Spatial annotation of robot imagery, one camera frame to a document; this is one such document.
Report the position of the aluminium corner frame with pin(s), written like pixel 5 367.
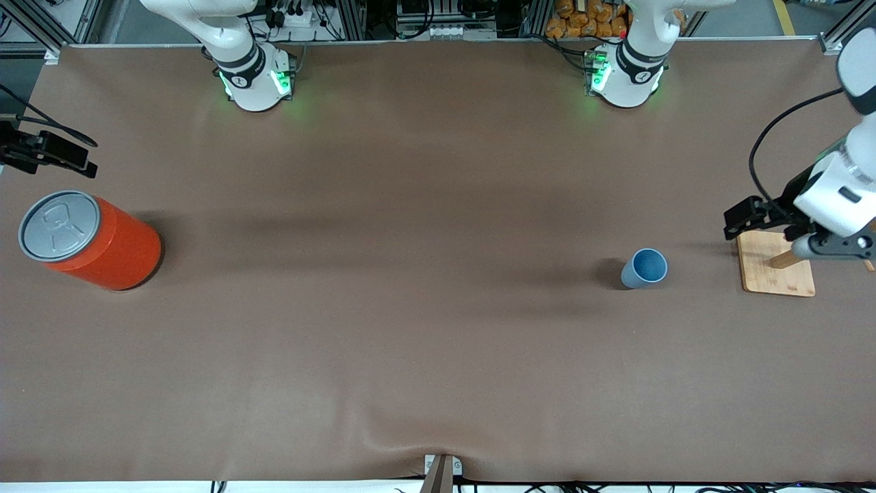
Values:
pixel 41 31
pixel 838 38

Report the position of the long white socket strip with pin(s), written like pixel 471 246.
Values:
pixel 445 31

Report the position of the brown table cloth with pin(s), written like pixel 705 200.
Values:
pixel 438 205

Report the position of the brown post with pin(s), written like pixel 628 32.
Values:
pixel 438 479

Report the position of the grey metal table bracket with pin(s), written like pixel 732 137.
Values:
pixel 455 467

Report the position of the orange snack bag pile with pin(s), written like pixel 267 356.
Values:
pixel 582 20

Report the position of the wooden mug tree stand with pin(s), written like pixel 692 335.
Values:
pixel 773 274

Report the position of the aluminium frame post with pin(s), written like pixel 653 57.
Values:
pixel 352 17
pixel 537 17

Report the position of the orange can with grey lid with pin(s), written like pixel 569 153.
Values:
pixel 109 253

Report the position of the light blue cup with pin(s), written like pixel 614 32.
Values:
pixel 647 267

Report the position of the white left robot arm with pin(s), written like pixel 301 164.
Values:
pixel 629 82

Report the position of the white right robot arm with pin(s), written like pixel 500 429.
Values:
pixel 253 89

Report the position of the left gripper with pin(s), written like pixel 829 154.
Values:
pixel 794 191

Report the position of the white power strip with plugs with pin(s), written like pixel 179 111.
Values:
pixel 301 20

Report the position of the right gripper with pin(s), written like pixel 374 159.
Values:
pixel 22 152

